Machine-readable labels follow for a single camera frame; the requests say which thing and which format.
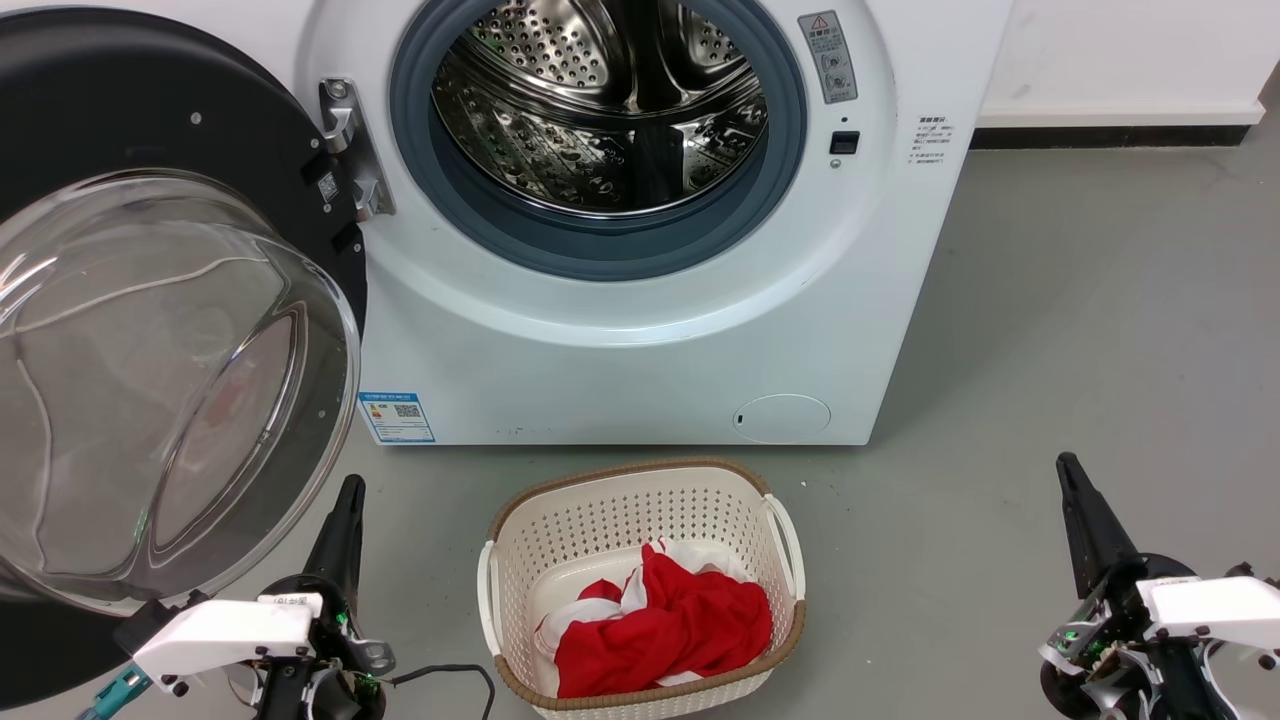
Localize cream plastic laundry basket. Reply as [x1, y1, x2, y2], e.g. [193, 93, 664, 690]
[477, 456, 807, 720]

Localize black baseboard strip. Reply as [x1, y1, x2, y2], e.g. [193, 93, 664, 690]
[971, 124, 1254, 150]

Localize grey warning sticker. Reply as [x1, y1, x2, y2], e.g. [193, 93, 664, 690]
[797, 10, 860, 106]

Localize blue energy label sticker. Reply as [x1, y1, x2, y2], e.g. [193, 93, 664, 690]
[357, 391, 437, 444]

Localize round white filter cover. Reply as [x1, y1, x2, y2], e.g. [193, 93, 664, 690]
[732, 393, 833, 445]

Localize teal cable connector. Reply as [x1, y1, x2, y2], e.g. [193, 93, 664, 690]
[78, 668, 156, 720]

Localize white front-load washing machine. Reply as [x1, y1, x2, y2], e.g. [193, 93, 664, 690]
[230, 0, 1016, 447]

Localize silver metal door hinge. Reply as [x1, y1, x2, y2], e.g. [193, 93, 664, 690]
[318, 77, 397, 223]

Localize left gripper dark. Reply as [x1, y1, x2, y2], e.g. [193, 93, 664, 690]
[250, 475, 396, 720]

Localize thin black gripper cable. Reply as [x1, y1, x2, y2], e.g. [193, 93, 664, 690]
[388, 663, 497, 720]

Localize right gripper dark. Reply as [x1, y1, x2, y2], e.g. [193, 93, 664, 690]
[1036, 453, 1241, 720]

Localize red and white garment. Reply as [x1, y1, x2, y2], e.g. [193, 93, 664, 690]
[533, 538, 774, 699]

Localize black block behind left gripper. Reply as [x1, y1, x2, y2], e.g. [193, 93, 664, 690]
[113, 593, 209, 653]

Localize small printed text label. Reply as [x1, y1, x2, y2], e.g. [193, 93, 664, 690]
[908, 113, 959, 168]

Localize perforated steel washer drum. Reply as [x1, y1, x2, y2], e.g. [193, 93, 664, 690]
[432, 0, 771, 217]

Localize black round glass washer door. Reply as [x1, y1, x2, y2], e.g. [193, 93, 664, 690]
[0, 5, 370, 706]

